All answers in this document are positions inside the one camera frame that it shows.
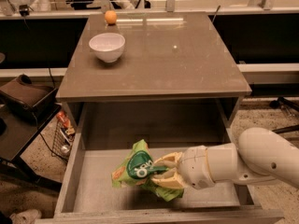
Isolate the black power adapter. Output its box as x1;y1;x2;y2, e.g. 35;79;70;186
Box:
19;5;30;17

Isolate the orange fruit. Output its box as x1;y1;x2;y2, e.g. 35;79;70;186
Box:
105;10;118;25

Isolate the white bowl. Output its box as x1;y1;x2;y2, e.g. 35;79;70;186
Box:
89;33;125;63

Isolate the black office chair base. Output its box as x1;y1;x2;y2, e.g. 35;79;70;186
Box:
269;97;299;133

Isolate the dark brown box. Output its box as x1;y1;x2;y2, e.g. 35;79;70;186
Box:
0;75;57;120

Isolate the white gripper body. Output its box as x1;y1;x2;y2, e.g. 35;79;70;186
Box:
178;146;215;189

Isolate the white shoe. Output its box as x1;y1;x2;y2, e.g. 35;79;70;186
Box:
9;209;42;224

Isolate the open grey top drawer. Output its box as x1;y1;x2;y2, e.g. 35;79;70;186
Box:
35;100;285;224

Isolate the green rice chip bag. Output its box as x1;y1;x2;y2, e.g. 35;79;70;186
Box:
111;140;184;202

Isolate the grey cabinet with top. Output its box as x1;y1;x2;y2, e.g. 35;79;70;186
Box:
55;11;253;151

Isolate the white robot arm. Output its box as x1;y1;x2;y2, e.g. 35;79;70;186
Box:
151;128;299;189

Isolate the black side table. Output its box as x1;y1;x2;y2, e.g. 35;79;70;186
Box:
0;105;62;192

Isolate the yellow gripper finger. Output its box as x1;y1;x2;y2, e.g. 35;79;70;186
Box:
151;170;187;189
153;152;182;169

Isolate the wire basket with items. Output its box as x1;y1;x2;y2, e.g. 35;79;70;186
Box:
52;110;76;162

